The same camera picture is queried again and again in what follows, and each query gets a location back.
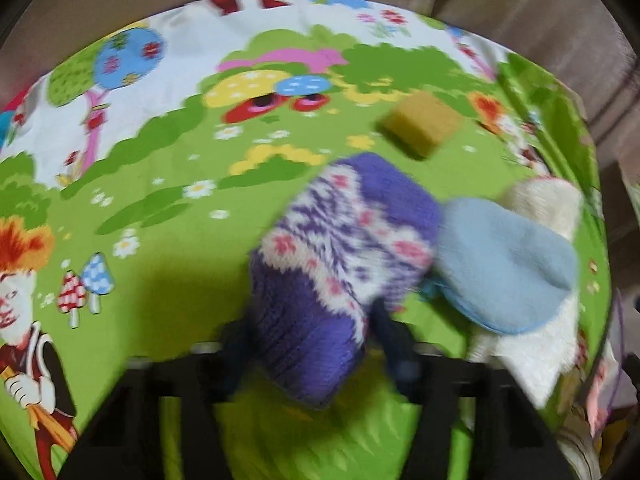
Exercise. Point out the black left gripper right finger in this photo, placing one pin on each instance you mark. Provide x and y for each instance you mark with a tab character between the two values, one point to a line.
428	380

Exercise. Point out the purple white knitted hat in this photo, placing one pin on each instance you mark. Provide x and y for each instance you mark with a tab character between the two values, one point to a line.
361	231

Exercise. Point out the yellow sponge block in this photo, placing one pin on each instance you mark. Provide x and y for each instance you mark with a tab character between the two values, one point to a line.
422	122

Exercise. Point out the light blue fleece pouch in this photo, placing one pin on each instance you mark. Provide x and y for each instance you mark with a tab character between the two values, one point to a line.
483	254

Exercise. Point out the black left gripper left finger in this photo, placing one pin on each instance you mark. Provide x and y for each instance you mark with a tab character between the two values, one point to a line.
201	379

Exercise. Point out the white plush toy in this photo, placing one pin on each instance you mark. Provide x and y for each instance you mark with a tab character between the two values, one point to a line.
544	348

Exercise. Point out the green cartoon play mat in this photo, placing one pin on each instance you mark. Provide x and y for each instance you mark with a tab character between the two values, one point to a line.
156	156

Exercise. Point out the beige satin sofa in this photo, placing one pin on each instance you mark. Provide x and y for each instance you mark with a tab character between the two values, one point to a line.
591	45

